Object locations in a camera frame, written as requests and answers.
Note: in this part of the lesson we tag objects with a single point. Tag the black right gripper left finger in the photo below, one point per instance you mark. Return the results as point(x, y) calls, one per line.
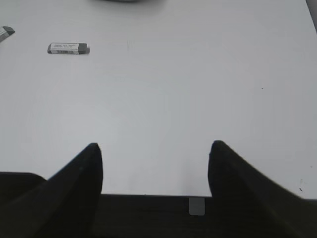
point(63, 206)

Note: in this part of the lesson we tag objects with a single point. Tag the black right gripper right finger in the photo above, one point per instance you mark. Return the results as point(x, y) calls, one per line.
point(248, 204)

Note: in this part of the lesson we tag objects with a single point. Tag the grey eraser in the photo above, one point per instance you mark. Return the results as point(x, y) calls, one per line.
point(68, 48)
point(5, 32)

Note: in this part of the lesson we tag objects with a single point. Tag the grey table edge bracket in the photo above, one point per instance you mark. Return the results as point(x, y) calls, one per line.
point(197, 206)

